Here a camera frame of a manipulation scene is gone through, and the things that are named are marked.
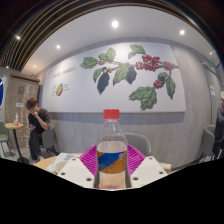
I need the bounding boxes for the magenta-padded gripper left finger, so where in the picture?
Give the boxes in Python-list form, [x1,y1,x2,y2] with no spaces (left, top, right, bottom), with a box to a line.
[56,145,100,189]

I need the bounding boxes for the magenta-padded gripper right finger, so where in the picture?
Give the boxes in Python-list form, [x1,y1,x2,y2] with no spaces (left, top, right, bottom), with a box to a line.
[125,143,169,189]

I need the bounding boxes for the clear red-capped drink bottle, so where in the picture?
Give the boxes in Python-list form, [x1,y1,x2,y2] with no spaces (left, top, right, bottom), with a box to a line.
[95,108,129,190]

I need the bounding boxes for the grey upholstered chair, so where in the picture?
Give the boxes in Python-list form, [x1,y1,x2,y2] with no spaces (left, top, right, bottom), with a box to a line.
[200,124,217,161]
[123,131,153,157]
[0,119,11,158]
[41,122,61,156]

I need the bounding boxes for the person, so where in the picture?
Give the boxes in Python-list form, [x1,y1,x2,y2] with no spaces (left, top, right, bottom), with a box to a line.
[25,97,52,162]
[213,90,224,160]

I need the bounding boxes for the small round wooden table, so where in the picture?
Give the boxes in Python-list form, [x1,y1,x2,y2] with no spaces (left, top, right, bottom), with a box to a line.
[4,122,31,165]

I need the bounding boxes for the round ceiling lights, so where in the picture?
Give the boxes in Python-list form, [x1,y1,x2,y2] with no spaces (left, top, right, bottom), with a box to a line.
[14,19,216,70]

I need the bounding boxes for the coffee plant wall mural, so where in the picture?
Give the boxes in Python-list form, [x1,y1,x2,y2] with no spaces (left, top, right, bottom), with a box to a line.
[41,41,187,114]

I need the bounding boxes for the white wall notice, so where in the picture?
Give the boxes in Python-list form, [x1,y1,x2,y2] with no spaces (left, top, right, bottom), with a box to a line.
[208,85,217,97]

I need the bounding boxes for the blue neon wall sign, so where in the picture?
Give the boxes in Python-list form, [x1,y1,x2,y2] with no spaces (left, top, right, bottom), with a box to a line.
[0,76,7,110]

